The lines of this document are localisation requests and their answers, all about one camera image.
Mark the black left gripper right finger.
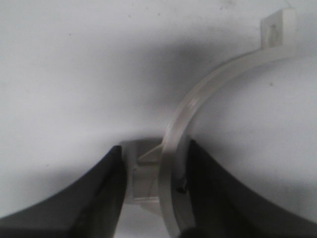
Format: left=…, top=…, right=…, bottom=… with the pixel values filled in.
left=179, top=140, right=317, bottom=238

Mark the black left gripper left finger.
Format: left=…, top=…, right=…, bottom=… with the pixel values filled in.
left=0, top=146, right=127, bottom=238

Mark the white half pipe clamp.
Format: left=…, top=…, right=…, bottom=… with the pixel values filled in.
left=131, top=8, right=297, bottom=238

